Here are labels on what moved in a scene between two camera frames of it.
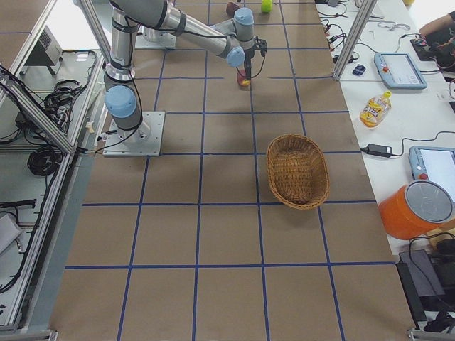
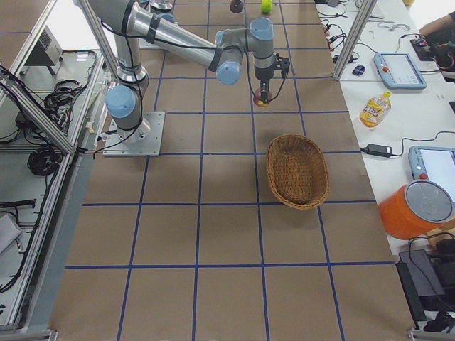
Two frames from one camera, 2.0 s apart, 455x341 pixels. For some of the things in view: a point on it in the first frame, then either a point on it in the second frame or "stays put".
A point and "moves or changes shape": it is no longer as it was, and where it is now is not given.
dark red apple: (230, 8) moves or changes shape
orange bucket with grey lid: (415, 209) stays put
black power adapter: (379, 150) stays put
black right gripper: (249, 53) to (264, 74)
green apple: (266, 6) stays put
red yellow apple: (241, 79) to (257, 98)
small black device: (359, 70) stays put
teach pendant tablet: (398, 70) stays put
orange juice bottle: (375, 111) stays put
